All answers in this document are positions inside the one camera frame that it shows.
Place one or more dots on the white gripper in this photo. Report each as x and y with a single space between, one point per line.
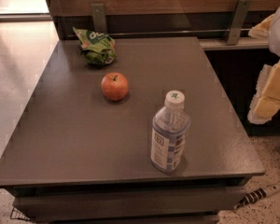
267 95

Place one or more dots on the blue plastic water bottle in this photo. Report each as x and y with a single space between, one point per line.
170 127

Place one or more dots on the green rice chip bag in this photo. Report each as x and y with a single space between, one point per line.
97 48

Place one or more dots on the red apple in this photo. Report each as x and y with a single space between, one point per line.
114 86

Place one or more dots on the metal rail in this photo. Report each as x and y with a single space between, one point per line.
201 34

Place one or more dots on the right metal bracket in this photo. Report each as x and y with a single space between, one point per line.
233 33

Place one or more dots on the metal bracket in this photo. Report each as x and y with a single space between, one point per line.
98 17
233 33

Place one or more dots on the left metal bracket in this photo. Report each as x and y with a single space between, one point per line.
98 17

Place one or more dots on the wire rack corner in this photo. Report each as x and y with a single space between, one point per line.
18 215

